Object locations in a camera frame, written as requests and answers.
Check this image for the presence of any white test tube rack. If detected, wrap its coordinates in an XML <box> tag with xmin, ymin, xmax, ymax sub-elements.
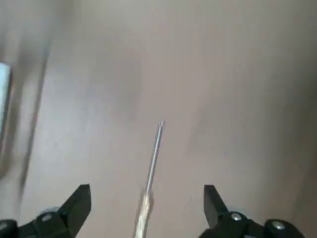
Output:
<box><xmin>0</xmin><ymin>61</ymin><xmax>12</xmax><ymax>178</ymax></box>

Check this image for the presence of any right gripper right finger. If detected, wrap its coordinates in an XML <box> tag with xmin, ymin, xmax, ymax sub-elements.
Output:
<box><xmin>198</xmin><ymin>184</ymin><xmax>305</xmax><ymax>238</ymax></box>

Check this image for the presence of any thin wire test tube brush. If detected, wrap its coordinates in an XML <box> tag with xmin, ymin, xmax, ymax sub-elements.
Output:
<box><xmin>135</xmin><ymin>120</ymin><xmax>164</xmax><ymax>238</ymax></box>

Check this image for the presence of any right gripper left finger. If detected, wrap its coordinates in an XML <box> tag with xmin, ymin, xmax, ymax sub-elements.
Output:
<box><xmin>0</xmin><ymin>183</ymin><xmax>92</xmax><ymax>238</ymax></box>

